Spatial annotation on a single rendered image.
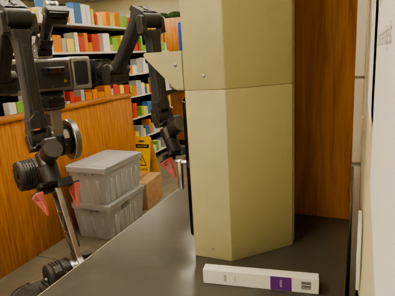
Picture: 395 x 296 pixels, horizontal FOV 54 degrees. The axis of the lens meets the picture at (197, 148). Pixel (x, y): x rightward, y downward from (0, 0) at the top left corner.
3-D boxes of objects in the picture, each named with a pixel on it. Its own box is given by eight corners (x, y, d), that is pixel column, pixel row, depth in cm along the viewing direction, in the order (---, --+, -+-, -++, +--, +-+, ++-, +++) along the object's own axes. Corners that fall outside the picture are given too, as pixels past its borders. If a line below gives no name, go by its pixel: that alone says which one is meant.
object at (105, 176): (146, 184, 370) (143, 150, 363) (109, 207, 316) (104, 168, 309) (110, 180, 386) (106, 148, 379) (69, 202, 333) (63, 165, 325)
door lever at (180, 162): (193, 191, 110) (196, 188, 112) (191, 160, 108) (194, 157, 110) (176, 189, 112) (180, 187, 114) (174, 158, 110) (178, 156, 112)
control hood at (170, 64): (224, 80, 128) (223, 49, 125) (184, 90, 99) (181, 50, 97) (193, 81, 132) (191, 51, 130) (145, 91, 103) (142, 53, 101)
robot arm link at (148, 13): (151, -3, 156) (129, -5, 149) (167, 19, 151) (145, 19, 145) (119, 74, 187) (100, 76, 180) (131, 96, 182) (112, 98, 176)
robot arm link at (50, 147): (50, 133, 131) (23, 137, 125) (59, 119, 122) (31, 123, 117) (61, 165, 129) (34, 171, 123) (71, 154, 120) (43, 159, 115)
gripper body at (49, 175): (73, 180, 124) (66, 159, 125) (42, 188, 118) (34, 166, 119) (67, 186, 129) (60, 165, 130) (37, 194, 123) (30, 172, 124)
